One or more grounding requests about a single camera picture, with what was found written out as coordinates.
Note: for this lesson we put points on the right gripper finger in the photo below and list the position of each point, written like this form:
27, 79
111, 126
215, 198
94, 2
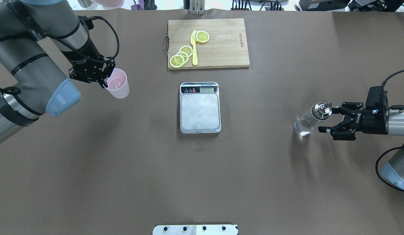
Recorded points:
348, 108
342, 131

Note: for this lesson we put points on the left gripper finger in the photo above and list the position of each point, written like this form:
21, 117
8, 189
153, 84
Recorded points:
103, 83
107, 72

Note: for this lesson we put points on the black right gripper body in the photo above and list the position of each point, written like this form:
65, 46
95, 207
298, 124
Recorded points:
374, 122

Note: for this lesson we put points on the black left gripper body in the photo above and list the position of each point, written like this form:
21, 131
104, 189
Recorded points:
83, 54

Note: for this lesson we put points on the pink plastic cup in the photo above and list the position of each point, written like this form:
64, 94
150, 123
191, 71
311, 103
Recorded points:
117, 84

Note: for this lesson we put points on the glass sauce bottle metal spout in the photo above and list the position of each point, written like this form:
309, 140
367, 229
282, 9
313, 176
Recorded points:
317, 114

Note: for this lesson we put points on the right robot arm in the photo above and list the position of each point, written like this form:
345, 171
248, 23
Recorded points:
393, 171

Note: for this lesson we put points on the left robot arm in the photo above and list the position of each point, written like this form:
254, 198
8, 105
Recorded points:
44, 45

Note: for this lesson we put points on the silver kitchen scale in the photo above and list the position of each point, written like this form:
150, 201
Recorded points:
199, 108

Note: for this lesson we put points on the lemon slice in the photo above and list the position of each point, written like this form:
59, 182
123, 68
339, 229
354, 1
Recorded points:
186, 49
185, 56
176, 61
201, 36

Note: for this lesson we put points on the wooden cutting board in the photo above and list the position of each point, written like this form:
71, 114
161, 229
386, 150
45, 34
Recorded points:
226, 48

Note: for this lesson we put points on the white mounting plate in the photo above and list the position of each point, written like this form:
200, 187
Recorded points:
202, 229

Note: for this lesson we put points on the aluminium frame post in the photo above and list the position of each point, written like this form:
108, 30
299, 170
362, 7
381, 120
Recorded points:
196, 7

